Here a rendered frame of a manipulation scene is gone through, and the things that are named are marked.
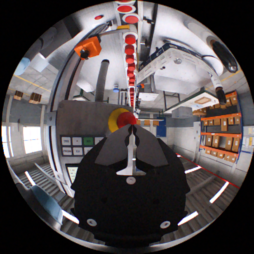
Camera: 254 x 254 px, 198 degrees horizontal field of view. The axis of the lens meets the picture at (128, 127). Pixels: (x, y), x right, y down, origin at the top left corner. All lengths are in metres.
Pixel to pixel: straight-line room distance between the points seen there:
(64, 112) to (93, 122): 0.06
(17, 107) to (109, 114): 5.43
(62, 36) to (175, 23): 0.51
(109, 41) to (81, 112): 0.50
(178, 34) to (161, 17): 0.14
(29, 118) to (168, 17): 5.77
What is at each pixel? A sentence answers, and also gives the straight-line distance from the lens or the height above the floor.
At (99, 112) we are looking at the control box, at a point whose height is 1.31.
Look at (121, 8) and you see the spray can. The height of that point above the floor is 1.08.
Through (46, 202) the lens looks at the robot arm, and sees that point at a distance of 0.15.
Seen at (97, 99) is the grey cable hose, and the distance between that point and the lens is 0.26.
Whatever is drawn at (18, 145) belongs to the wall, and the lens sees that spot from 5.50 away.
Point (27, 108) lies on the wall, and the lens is 5.61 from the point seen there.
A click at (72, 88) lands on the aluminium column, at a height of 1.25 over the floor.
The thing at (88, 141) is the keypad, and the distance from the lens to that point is 0.15.
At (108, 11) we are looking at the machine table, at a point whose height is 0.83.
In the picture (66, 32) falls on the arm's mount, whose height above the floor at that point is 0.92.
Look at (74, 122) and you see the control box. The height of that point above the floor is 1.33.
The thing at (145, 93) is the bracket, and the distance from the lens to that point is 0.49.
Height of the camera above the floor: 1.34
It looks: 1 degrees down
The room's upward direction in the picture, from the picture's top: 179 degrees counter-clockwise
